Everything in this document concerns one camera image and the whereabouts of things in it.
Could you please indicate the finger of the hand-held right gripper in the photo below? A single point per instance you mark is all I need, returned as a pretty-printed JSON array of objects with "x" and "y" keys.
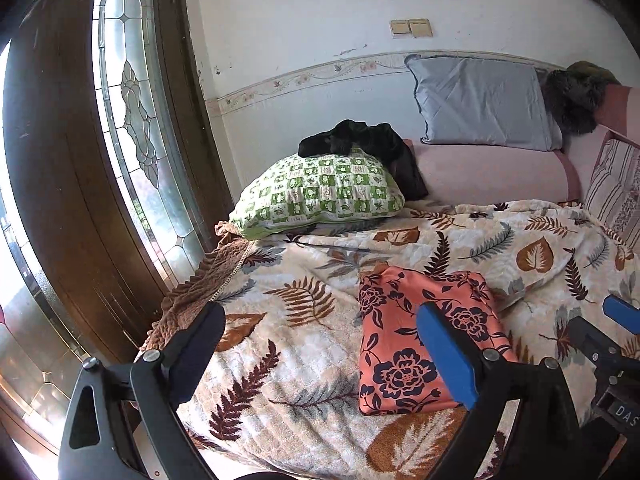
[
  {"x": 600, "y": 347},
  {"x": 622, "y": 316}
]

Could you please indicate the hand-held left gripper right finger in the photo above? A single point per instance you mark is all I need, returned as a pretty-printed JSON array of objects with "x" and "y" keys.
[{"x": 445, "y": 355}]

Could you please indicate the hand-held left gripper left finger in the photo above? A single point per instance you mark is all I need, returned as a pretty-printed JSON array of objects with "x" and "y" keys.
[{"x": 195, "y": 355}]

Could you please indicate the orange floral garment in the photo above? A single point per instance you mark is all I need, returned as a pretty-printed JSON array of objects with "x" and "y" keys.
[{"x": 400, "y": 330}]

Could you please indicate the brown ruffled cloth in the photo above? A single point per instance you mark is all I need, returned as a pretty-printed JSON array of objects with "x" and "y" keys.
[{"x": 200, "y": 285}]

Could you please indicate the leaf print blanket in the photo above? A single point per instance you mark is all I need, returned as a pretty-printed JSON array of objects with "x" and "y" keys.
[{"x": 300, "y": 360}]

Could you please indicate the striped floral cushion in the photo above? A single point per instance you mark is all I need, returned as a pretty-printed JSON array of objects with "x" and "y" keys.
[{"x": 615, "y": 185}]

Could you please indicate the black garment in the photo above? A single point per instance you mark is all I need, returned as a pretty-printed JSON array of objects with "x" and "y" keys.
[{"x": 395, "y": 155}]

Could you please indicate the green checkered pillow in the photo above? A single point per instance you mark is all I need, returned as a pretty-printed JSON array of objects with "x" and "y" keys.
[{"x": 320, "y": 190}]

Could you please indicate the dark furry cushion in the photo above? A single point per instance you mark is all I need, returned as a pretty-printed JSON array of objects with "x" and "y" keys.
[{"x": 575, "y": 100}]

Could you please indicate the brown wooden door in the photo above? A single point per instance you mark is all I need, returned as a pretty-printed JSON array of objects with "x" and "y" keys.
[{"x": 60, "y": 160}]

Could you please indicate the olive brown cloth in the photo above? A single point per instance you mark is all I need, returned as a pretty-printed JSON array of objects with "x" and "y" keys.
[{"x": 595, "y": 69}]

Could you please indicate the leaded glass door panel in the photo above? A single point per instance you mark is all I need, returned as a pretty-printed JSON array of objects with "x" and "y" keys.
[{"x": 140, "y": 110}]

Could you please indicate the grey pillow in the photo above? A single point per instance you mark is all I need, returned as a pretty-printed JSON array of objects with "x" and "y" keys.
[{"x": 480, "y": 100}]

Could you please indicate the beige light switch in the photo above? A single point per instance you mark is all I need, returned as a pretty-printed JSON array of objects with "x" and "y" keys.
[
  {"x": 400, "y": 28},
  {"x": 421, "y": 27}
]

